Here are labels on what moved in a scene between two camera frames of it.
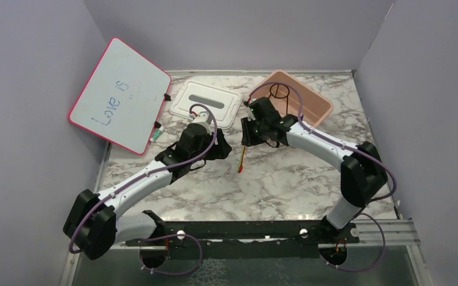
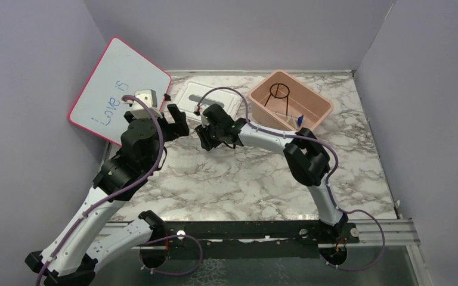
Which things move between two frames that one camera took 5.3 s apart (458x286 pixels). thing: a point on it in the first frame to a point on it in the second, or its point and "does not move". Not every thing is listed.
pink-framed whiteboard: (121, 101) does not move
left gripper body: (207, 143) to (170, 131)
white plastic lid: (226, 106) does not move
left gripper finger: (221, 149) to (179, 118)
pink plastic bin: (291, 96) does not move
